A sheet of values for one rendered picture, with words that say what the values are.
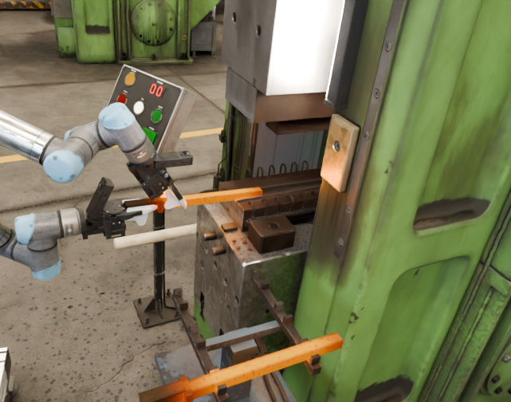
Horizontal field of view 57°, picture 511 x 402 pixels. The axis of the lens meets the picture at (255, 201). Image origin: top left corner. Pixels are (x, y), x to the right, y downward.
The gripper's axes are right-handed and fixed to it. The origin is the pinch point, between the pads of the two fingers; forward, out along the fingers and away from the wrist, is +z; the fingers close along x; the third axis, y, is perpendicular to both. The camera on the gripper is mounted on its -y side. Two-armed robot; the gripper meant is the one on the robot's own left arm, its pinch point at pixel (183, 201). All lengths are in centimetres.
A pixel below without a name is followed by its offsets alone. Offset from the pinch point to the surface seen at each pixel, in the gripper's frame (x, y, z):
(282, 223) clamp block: 15.9, -20.5, 14.9
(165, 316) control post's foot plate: -52, 40, 92
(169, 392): 59, 21, -9
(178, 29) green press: -469, -104, 123
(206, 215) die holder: -7.0, -3.2, 15.2
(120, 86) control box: -68, -4, -12
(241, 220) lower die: 6.6, -11.2, 13.2
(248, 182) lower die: -9.5, -21.1, 15.2
